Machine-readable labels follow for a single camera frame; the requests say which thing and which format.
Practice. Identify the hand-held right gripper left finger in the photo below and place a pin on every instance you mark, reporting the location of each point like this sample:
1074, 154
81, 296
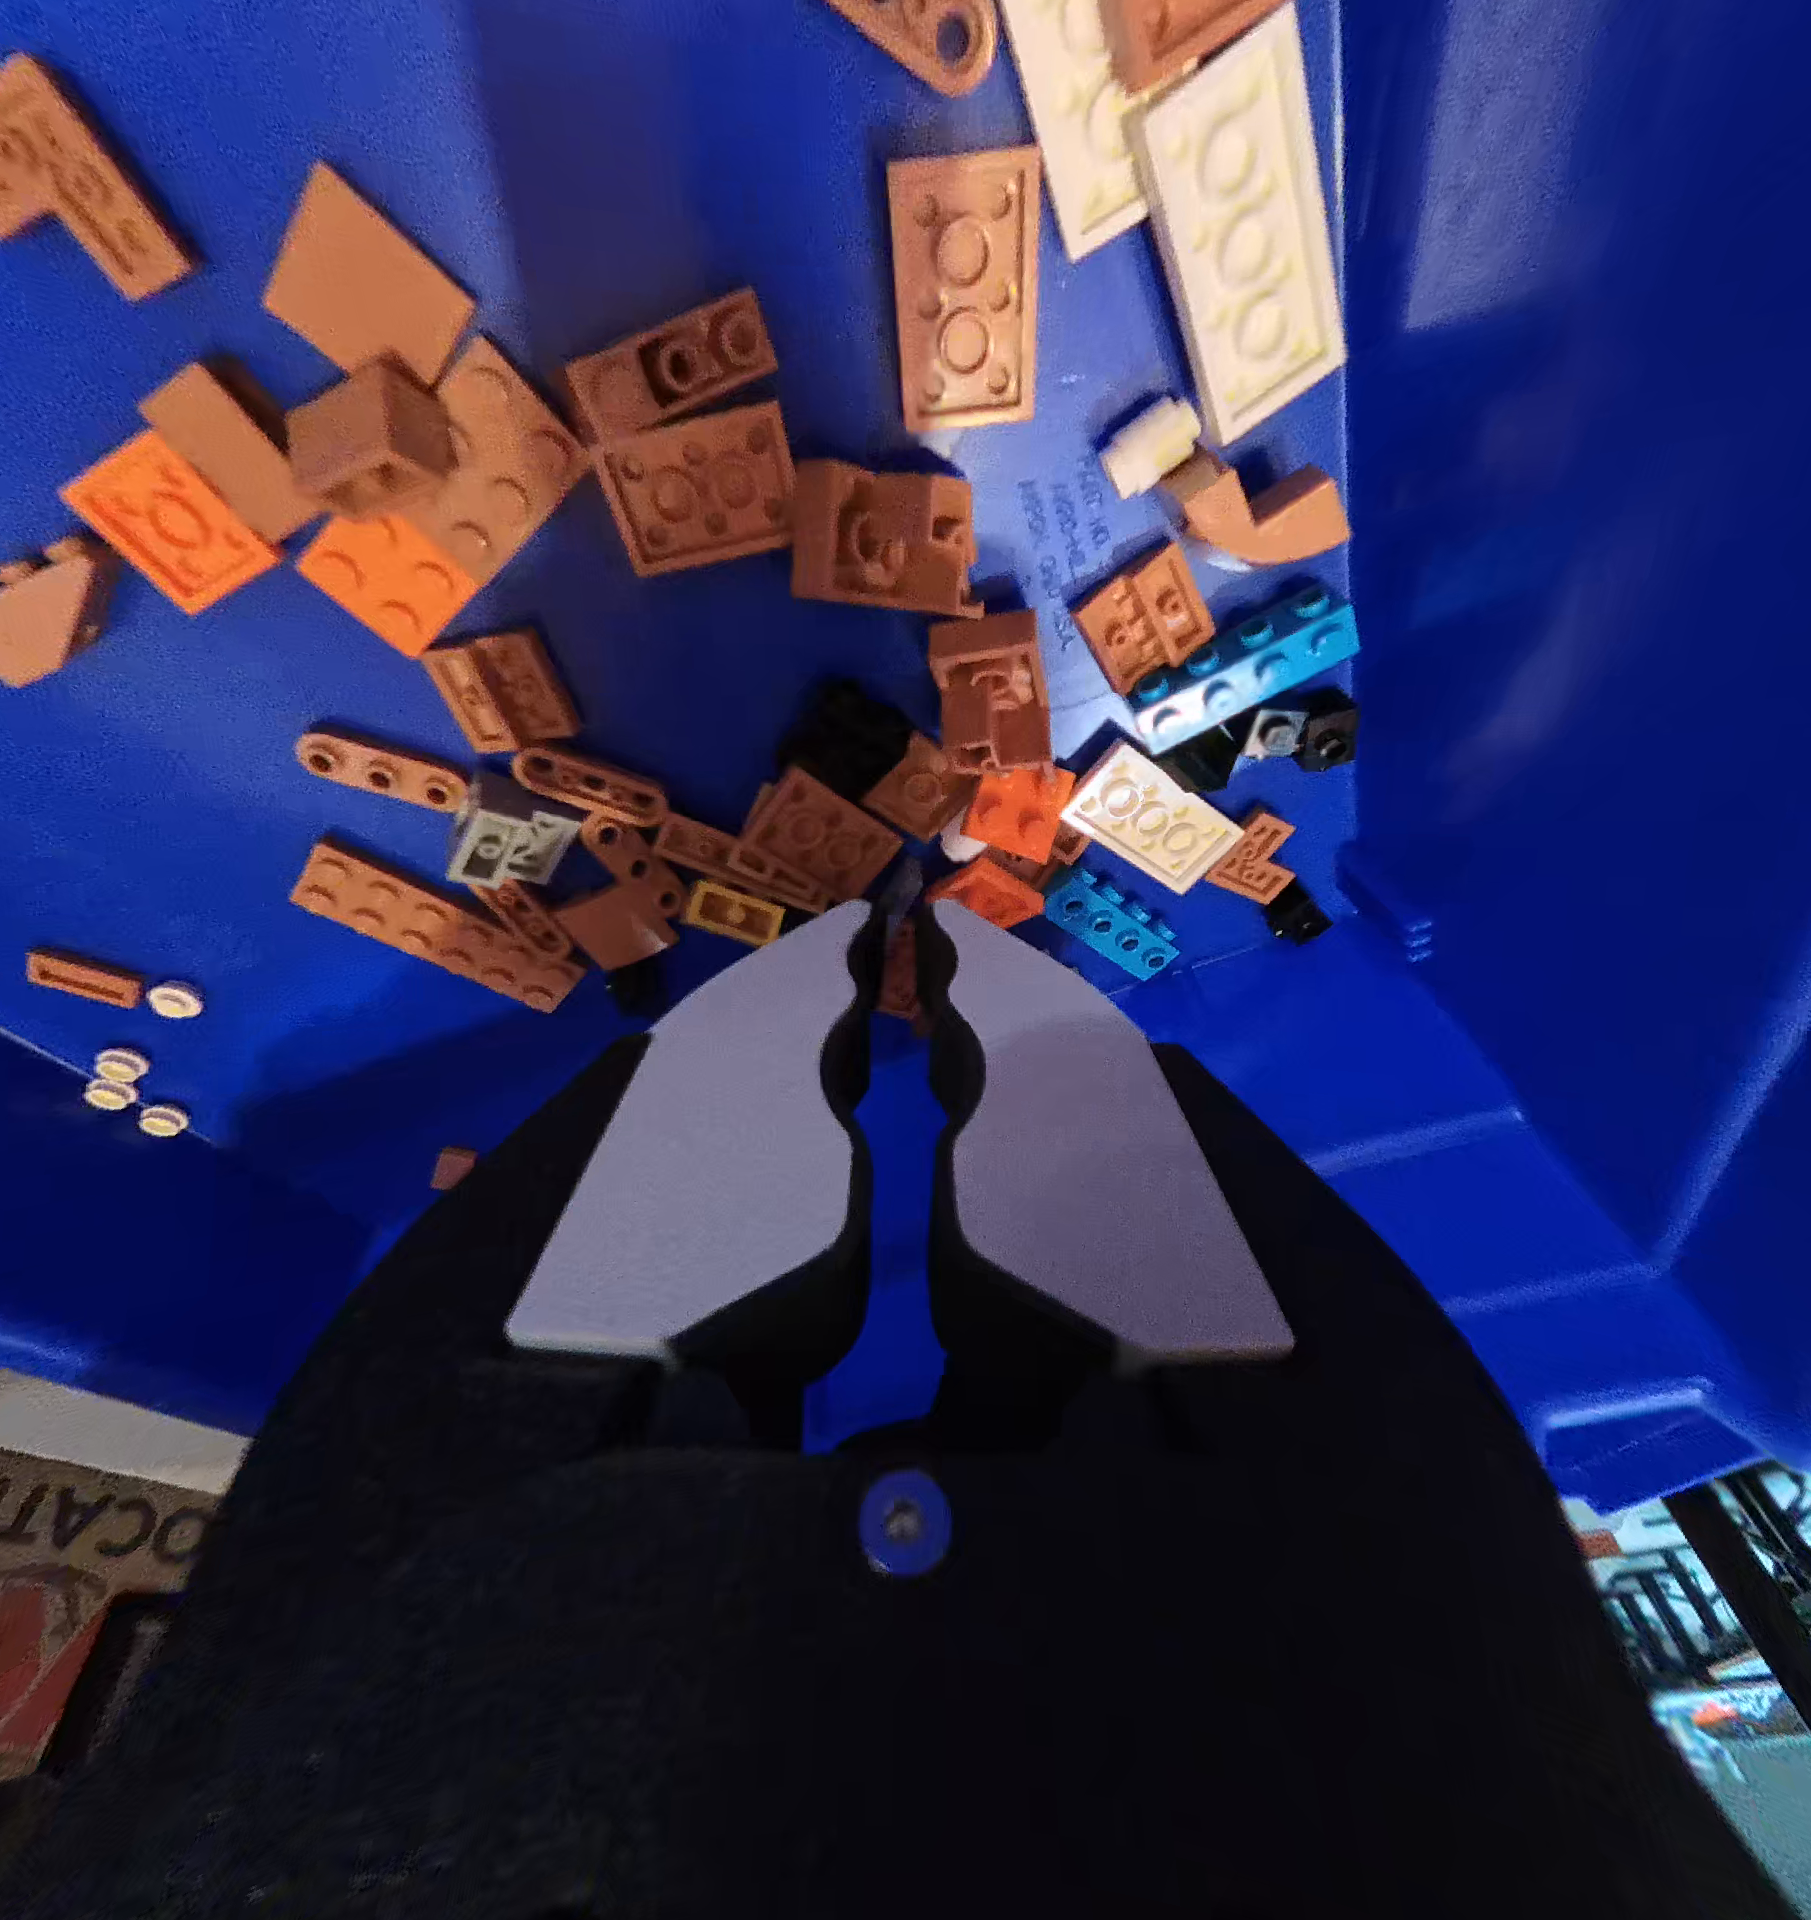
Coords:
682, 1199

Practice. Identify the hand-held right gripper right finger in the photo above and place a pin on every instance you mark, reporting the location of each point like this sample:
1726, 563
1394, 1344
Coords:
1115, 1199

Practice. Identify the pile of bricks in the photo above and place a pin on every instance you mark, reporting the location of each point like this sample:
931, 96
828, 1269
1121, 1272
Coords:
697, 482

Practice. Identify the blue storage bin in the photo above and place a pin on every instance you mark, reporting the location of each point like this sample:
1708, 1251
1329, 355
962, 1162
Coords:
1593, 600

